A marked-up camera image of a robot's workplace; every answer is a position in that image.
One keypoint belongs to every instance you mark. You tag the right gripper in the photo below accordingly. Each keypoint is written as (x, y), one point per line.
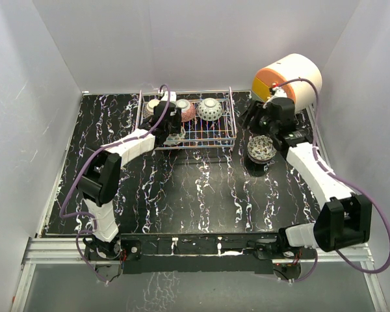
(255, 112)

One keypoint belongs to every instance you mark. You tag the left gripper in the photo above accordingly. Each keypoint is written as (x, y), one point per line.
(175, 129)

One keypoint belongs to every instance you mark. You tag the white wire dish rack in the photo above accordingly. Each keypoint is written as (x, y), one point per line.
(221, 133)

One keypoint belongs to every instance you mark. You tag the red dotted pink bowl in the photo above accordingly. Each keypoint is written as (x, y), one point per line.
(261, 147)

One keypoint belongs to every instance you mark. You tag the green leaf bowl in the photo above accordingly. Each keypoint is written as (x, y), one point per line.
(175, 139)

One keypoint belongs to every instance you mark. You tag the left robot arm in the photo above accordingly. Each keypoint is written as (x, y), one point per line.
(100, 181)

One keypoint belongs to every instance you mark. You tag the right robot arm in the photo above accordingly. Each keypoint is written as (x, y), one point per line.
(345, 217)

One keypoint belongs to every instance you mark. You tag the pink floral bowl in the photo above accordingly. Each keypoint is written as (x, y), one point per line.
(188, 111)

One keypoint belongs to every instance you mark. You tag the beige patterned bowl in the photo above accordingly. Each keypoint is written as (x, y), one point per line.
(149, 108)

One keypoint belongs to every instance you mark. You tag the white diamond pattern bowl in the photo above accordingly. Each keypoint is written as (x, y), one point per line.
(210, 110)

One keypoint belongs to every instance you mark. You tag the round drawer cabinet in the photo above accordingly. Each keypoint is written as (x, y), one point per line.
(300, 71)

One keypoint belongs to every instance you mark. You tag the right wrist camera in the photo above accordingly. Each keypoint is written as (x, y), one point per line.
(275, 92)

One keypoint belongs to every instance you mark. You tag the black base frame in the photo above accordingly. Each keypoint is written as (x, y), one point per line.
(257, 253)

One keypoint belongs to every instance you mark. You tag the aluminium rail frame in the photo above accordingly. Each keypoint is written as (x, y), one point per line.
(202, 228)

